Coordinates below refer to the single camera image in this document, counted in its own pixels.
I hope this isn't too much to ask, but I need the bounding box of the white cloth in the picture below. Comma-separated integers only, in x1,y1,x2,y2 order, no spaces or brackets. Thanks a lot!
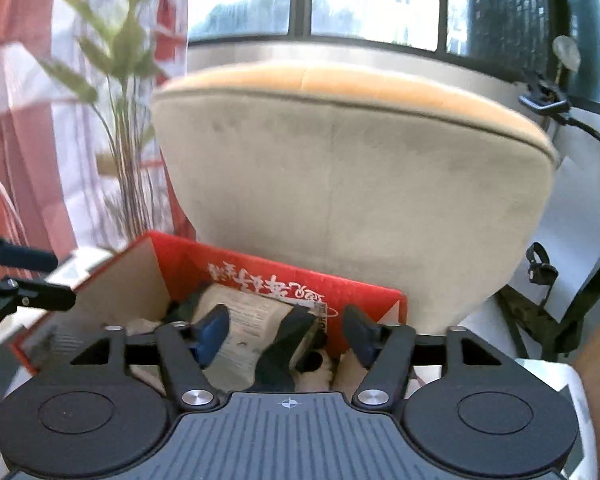
204,326,366,396

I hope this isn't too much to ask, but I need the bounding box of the tall green plant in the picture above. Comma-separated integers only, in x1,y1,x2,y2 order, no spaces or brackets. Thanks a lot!
40,0,190,249

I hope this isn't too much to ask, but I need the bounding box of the exercise bike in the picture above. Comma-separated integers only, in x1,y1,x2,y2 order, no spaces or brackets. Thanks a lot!
496,55,600,361

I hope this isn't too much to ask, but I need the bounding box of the beige upholstered chair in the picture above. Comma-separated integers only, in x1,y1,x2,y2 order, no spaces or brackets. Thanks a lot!
152,63,557,334

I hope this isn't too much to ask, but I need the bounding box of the white round lamp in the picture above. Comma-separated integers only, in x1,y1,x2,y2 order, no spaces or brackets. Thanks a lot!
552,35,581,73

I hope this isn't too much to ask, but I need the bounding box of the red strawberry cardboard box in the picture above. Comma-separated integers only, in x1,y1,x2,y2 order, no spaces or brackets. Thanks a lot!
12,231,407,373

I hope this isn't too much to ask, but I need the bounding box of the red white curtain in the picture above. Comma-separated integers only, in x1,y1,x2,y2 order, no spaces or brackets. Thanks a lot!
0,0,192,281

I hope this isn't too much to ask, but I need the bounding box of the red wire chair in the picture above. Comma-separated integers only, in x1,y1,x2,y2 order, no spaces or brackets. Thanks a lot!
0,162,29,281

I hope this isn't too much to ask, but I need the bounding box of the patterned geometric tablecloth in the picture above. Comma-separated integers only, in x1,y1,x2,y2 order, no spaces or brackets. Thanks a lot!
0,246,594,480

